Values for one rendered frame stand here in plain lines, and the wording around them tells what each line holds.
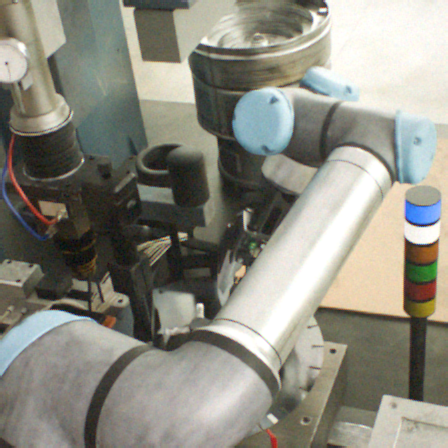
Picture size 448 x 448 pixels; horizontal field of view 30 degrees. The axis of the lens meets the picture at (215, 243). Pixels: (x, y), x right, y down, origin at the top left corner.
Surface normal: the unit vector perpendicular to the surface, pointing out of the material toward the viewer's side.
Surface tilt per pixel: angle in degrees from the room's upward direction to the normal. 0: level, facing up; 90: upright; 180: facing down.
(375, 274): 0
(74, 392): 40
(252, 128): 64
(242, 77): 90
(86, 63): 90
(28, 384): 46
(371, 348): 0
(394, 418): 0
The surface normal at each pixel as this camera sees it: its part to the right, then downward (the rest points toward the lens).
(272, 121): -0.55, 0.15
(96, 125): 0.92, 0.14
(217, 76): -0.56, 0.56
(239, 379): 0.33, -0.30
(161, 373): -0.10, -0.77
